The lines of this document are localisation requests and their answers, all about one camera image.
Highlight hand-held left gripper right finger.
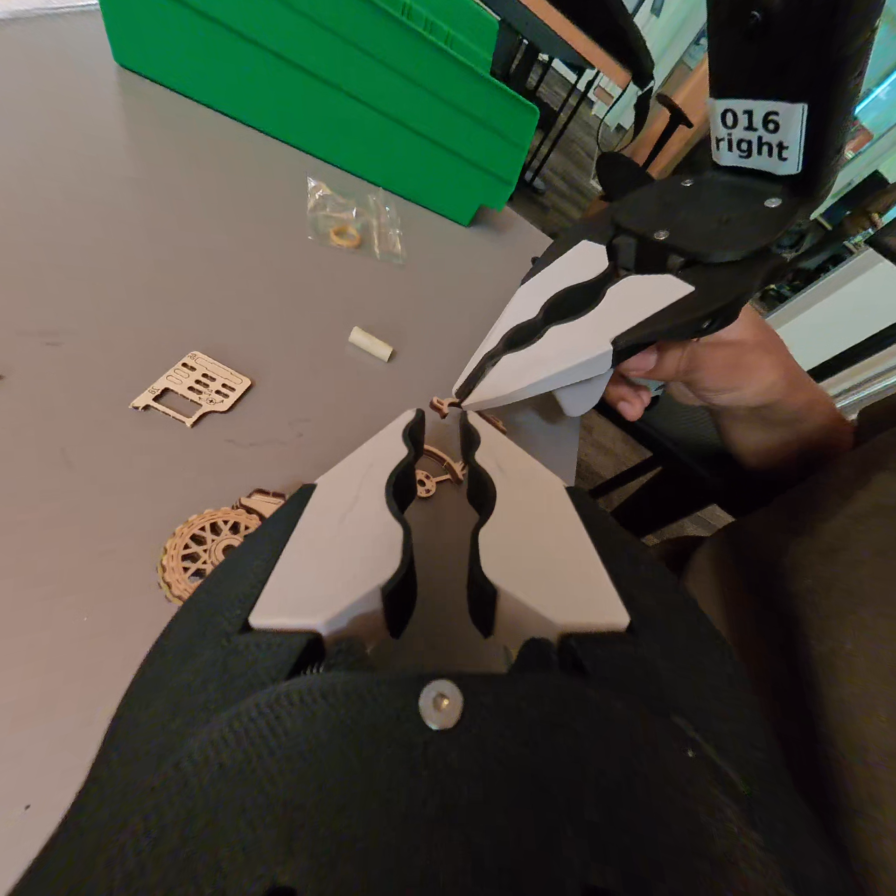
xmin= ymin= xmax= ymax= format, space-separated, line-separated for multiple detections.
xmin=458 ymin=412 xmax=631 ymax=639

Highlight wooden gear model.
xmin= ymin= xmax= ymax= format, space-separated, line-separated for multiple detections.
xmin=157 ymin=489 xmax=289 ymax=604

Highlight black metal frame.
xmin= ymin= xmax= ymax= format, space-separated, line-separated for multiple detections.
xmin=581 ymin=406 xmax=739 ymax=541

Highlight white wax stick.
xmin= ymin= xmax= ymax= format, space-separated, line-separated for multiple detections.
xmin=348 ymin=325 xmax=394 ymax=364

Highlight person's right forearm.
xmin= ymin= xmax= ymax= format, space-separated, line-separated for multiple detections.
xmin=784 ymin=350 xmax=856 ymax=466

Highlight white cabinet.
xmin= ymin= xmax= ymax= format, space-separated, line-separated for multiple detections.
xmin=763 ymin=245 xmax=896 ymax=375

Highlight green plastic bin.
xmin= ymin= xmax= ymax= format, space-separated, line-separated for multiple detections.
xmin=98 ymin=0 xmax=541 ymax=228

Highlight slotted wooden panel square cutout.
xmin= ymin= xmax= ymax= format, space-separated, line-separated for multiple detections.
xmin=129 ymin=351 xmax=253 ymax=428

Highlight clear plastic bag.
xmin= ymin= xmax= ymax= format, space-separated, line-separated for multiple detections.
xmin=306 ymin=175 xmax=407 ymax=266

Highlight wooden top table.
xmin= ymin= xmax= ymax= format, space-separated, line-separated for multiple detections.
xmin=483 ymin=0 xmax=634 ymax=198

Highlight grey desk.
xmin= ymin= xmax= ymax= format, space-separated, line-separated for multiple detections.
xmin=0 ymin=0 xmax=583 ymax=896

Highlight person's right hand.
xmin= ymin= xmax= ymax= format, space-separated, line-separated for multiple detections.
xmin=603 ymin=308 xmax=802 ymax=452

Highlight curved wooden puzzle piece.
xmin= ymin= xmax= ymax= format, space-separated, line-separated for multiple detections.
xmin=413 ymin=447 xmax=468 ymax=499

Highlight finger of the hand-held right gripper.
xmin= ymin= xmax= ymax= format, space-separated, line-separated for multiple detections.
xmin=454 ymin=241 xmax=618 ymax=398
xmin=458 ymin=275 xmax=695 ymax=419

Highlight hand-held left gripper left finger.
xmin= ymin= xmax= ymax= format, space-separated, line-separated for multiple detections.
xmin=248 ymin=409 xmax=428 ymax=641

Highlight person's brown trousers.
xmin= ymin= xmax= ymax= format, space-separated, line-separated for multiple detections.
xmin=682 ymin=399 xmax=896 ymax=896

